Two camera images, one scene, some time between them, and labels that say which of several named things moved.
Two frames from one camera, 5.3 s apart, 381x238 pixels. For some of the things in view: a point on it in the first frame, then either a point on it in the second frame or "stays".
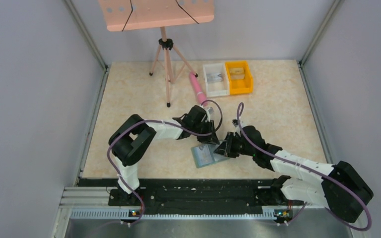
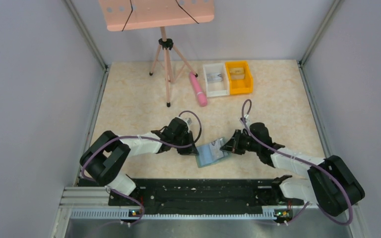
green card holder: x=204 y=154 stays
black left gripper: x=207 y=133 to x=184 y=144
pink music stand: x=130 y=15 stays
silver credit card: x=214 y=77 stays
